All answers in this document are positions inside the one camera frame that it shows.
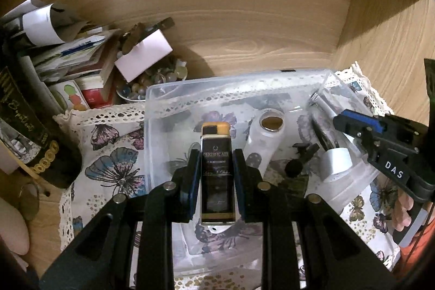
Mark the bowl of glass beads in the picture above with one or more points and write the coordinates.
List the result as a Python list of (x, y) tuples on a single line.
[(165, 71)]

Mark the small black clip microphone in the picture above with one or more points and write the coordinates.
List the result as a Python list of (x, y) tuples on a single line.
[(306, 152)]

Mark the butterfly print lace cloth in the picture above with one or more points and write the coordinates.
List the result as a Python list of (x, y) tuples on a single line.
[(112, 143)]

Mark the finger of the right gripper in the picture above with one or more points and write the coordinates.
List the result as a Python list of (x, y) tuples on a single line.
[(340, 125), (355, 119)]

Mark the dark wine bottle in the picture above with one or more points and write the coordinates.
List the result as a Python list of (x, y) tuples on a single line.
[(29, 132)]

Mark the cream pillar candle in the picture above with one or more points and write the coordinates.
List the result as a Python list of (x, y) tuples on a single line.
[(14, 231)]

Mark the white handheld thermometer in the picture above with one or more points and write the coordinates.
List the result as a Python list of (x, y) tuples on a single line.
[(265, 134)]

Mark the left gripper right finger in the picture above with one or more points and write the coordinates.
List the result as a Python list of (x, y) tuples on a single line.
[(334, 256)]

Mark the silver metal flashlight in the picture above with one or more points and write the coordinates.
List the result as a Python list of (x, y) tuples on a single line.
[(321, 116)]

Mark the clear plastic storage box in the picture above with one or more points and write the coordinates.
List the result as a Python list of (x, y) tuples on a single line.
[(176, 112)]

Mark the white travel plug adapter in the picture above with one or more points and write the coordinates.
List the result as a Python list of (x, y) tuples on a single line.
[(335, 164)]

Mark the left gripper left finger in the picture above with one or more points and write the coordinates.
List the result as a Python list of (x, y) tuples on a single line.
[(100, 256)]

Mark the stack of books and papers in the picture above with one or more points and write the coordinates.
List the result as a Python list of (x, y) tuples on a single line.
[(59, 53)]

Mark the dark perfume bottle gold cap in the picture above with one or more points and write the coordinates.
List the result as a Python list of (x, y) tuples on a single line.
[(217, 175)]

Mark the person's right hand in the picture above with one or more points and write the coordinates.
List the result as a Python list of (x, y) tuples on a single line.
[(400, 215)]

